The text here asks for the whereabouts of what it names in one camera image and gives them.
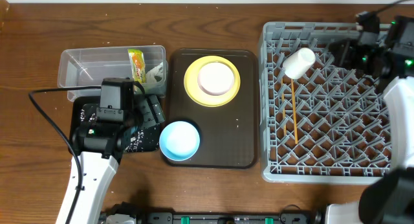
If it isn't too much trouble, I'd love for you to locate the black waste tray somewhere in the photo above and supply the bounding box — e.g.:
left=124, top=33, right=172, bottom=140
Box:
left=69, top=95, right=165, bottom=153

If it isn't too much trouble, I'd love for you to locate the crumpled white tissue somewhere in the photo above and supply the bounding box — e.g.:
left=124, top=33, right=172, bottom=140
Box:
left=146, top=62, right=164, bottom=84

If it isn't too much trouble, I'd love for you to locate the yellow snack wrapper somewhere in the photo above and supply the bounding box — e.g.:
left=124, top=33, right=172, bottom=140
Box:
left=128, top=49, right=146, bottom=83

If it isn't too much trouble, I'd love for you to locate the pink bowl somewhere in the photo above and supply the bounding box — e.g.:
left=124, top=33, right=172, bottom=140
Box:
left=197, top=62, right=235, bottom=96

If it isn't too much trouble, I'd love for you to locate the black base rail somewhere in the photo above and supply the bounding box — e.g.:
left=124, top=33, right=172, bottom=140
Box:
left=100, top=212, right=324, bottom=224

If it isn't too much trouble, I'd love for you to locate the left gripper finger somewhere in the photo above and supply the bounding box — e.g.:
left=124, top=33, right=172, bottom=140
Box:
left=138, top=98, right=156, bottom=129
left=148, top=95, right=165, bottom=124

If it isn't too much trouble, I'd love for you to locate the clear plastic bin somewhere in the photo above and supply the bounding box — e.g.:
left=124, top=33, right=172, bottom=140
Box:
left=58, top=45, right=168, bottom=97

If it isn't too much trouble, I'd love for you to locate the dark brown serving tray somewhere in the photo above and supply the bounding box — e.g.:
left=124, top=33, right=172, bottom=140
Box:
left=165, top=49, right=259, bottom=169

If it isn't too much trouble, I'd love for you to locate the light blue bowl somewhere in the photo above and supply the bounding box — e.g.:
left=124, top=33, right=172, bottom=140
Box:
left=159, top=121, right=201, bottom=161

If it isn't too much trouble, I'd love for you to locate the cream paper cup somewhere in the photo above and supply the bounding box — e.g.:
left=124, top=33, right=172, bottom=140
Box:
left=283, top=48, right=316, bottom=80

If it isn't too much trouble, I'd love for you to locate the grey dishwasher rack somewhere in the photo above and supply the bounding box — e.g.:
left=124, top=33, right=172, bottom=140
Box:
left=258, top=22, right=392, bottom=185

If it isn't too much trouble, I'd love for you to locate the yellow plate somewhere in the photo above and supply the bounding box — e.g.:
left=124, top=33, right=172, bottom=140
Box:
left=184, top=56, right=241, bottom=107

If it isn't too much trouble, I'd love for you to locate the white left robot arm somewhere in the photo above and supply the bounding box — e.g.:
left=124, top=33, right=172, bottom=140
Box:
left=57, top=55, right=240, bottom=223

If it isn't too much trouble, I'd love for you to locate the wooden chopstick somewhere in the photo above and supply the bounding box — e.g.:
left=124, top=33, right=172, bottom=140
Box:
left=290, top=79, right=298, bottom=144
left=281, top=78, right=287, bottom=136

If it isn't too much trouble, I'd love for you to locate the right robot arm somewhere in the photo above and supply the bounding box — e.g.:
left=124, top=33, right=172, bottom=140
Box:
left=325, top=39, right=413, bottom=223

